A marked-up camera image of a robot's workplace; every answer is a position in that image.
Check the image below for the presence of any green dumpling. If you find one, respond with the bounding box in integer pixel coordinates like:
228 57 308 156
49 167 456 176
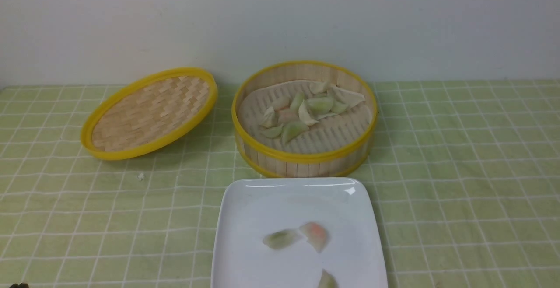
262 228 301 251
280 120 309 146
259 124 284 139
306 96 334 115

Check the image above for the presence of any pink dumpling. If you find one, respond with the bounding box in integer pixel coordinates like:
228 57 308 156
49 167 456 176
299 221 330 253
277 108 300 125

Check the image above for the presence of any pale green dumpling plate edge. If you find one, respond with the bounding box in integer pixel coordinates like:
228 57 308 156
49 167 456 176
317 269 338 288

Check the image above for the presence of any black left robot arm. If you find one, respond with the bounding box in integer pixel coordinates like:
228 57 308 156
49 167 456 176
9 282 29 288

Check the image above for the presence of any white square plate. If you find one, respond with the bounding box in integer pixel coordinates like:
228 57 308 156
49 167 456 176
210 178 389 288

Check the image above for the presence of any pale dumpling left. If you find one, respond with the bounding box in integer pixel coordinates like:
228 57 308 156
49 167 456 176
259 106 278 129

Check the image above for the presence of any pale dumpling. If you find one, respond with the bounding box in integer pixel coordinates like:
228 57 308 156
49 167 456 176
259 106 278 129
309 81 331 95
298 100 319 126

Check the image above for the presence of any pink dumpling in steamer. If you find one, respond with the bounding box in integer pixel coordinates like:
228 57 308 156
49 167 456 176
277 108 300 125

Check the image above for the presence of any pale dumpling centre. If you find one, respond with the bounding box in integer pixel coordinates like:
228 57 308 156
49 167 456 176
298 100 319 126

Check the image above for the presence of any bamboo steamer basket yellow rim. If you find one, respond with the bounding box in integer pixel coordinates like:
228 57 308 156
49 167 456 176
231 61 378 178

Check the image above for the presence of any white steamer liner paper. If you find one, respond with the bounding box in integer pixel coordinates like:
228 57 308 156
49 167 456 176
236 80 373 155

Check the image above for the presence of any pale dumpling back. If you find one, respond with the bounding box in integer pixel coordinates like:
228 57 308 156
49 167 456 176
309 81 331 95

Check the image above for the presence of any woven bamboo steamer lid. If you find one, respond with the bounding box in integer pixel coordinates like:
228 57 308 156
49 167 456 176
80 68 218 161

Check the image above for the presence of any green checkered tablecloth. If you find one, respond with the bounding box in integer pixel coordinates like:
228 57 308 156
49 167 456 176
0 81 560 288

